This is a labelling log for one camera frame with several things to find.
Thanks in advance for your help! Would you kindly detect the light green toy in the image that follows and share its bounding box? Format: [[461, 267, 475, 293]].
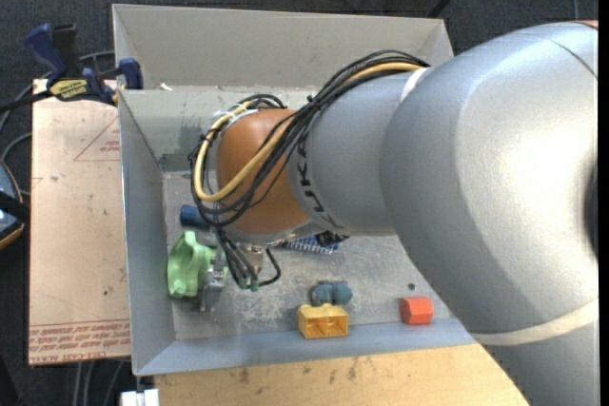
[[167, 230, 218, 300]]

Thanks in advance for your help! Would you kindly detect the grey metal bin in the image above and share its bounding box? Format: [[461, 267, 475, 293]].
[[111, 3, 478, 377]]

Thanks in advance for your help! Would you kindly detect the dark blue cylinder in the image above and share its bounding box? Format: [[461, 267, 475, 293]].
[[179, 203, 211, 230]]

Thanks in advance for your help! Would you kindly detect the blue patterned packet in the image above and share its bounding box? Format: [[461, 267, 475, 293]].
[[284, 232, 344, 256]]

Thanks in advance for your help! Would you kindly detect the dark teal toy animal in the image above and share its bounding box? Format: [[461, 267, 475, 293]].
[[309, 280, 354, 307]]

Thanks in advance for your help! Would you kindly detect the yellow toy block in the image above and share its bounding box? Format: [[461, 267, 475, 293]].
[[296, 302, 350, 340]]

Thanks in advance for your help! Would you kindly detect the brown cardboard board, red print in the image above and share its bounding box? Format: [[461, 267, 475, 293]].
[[28, 78, 132, 367]]

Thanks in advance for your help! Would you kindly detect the orange-red block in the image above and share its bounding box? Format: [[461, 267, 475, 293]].
[[399, 296, 436, 326]]

